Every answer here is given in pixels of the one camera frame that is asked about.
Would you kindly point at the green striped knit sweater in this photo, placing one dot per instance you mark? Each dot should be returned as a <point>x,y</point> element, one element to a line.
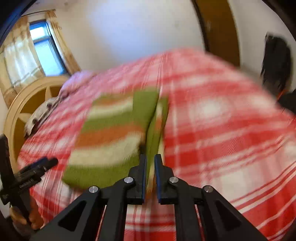
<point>117,130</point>

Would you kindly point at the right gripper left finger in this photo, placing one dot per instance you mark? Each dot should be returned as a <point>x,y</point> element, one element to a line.
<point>99,214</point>

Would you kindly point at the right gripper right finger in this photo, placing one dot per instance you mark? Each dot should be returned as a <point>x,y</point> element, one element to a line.
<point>201,213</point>

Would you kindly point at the red plaid bed cover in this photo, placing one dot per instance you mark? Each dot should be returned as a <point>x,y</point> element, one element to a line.
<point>222,130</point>

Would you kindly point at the left beige curtain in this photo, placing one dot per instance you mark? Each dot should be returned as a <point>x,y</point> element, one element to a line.
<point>20,65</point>

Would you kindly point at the brown wooden door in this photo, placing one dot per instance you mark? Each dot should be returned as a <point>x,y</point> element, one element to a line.
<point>218,29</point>

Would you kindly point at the cream wooden headboard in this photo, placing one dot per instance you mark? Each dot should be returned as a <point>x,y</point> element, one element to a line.
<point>23,106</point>

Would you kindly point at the pink pillow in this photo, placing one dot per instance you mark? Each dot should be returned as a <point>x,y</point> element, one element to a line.
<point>76,81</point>

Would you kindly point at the right beige curtain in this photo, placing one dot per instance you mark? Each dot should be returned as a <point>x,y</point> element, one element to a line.
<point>62,47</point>

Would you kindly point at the black bag on floor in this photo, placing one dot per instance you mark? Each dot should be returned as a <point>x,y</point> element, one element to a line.
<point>288,101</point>

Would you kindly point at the beige curtain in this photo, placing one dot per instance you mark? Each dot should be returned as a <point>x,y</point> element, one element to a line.
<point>20,65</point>
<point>62,47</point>

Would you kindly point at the window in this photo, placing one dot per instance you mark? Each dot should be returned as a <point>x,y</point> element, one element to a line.
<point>46,49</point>

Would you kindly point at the grey patterned pillow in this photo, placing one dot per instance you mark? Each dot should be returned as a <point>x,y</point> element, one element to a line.
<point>41,114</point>

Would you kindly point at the left hand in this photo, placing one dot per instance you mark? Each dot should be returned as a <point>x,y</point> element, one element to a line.
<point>35,217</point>

